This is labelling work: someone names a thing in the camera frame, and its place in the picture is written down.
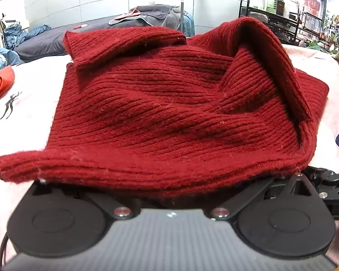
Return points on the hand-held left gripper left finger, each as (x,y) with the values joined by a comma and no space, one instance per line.
(101,201)

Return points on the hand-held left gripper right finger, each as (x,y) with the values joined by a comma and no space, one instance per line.
(243,200)

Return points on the red knit sweater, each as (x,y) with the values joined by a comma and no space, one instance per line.
(158,104)

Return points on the dark blue clothes pile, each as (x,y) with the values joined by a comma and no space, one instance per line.
(19,35)

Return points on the pink printed blanket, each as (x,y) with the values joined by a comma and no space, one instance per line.
(31,129)

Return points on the black metal rack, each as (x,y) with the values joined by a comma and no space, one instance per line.
(288,24)

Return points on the red lantern decorations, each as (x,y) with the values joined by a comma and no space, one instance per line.
(312,4)

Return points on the dark glass bottle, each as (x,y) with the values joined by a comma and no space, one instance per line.
(280,2)

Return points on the orange cloth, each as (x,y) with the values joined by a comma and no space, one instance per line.
(0,83)

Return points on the green bottle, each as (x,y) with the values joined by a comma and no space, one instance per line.
(271,2)

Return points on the grey garment pile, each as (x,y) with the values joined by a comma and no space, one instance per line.
(50,41)

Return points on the light blue cloth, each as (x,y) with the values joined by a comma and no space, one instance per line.
(2,59)

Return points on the small red white object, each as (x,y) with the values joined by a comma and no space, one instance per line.
(80,26)

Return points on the blue hanging cloth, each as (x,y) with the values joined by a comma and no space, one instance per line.
(189,24)

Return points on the small red cloth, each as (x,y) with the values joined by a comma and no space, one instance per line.
(130,13)

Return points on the metal pole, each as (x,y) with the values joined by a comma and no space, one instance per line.
(182,2)

